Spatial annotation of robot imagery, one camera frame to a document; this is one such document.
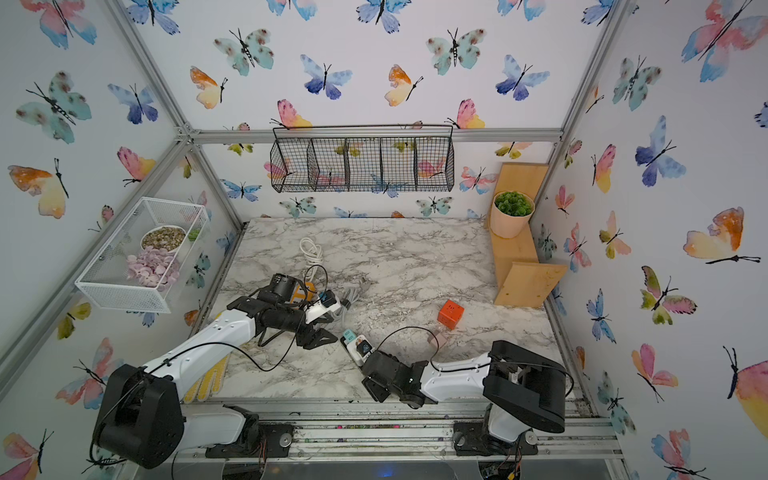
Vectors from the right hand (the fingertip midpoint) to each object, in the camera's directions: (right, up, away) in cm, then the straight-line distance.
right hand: (374, 372), depth 84 cm
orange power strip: (-16, +23, -12) cm, 31 cm away
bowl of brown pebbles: (-47, +37, -14) cm, 61 cm away
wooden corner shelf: (+42, +26, +3) cm, 49 cm away
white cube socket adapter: (-3, +10, -10) cm, 14 cm away
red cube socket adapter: (+22, +15, +7) cm, 28 cm away
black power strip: (-9, +7, +3) cm, 12 cm away
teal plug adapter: (-7, +10, 0) cm, 12 cm away
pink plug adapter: (+19, +7, +6) cm, 21 cm away
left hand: (-11, +14, -1) cm, 17 cm away
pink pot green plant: (+44, +47, +15) cm, 66 cm away
